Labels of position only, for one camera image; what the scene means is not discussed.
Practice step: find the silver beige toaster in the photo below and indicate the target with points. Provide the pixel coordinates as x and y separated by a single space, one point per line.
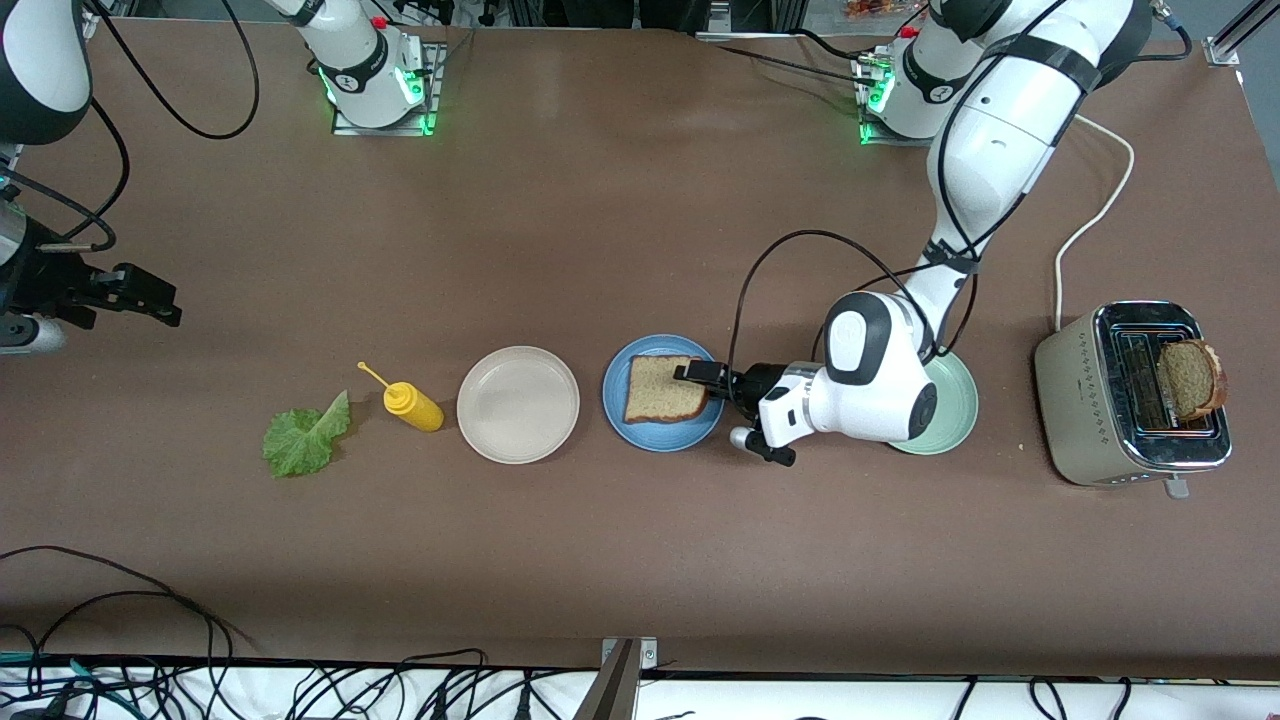
1075 400

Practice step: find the brown bread slice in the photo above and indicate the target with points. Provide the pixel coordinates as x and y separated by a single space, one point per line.
1190 380
655 395

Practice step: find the grey aluminium bar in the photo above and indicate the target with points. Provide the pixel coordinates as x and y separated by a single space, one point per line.
610 690

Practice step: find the yellow mustard squeeze bottle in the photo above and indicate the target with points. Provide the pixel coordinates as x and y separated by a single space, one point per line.
415 408

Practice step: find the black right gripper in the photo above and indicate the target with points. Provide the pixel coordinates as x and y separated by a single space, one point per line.
42 282

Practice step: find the orange packaged item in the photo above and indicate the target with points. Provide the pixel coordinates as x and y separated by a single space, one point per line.
880 8

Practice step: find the blue plate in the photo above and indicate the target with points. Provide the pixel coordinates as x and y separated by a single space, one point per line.
660 438

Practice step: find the beige plate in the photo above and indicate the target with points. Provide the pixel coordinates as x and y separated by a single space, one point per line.
518 405

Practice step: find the green plate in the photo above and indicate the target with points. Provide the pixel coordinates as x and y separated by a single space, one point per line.
955 410

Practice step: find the metal table edge bracket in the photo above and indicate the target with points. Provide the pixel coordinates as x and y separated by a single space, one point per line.
645 655

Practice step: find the green lettuce leaf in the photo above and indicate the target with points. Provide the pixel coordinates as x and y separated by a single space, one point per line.
300 445

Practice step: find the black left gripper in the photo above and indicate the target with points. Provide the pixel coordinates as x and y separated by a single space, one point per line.
757 384

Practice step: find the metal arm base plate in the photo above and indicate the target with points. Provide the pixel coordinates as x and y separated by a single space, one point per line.
885 142
385 131

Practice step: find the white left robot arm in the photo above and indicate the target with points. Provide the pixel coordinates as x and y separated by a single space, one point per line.
1000 140

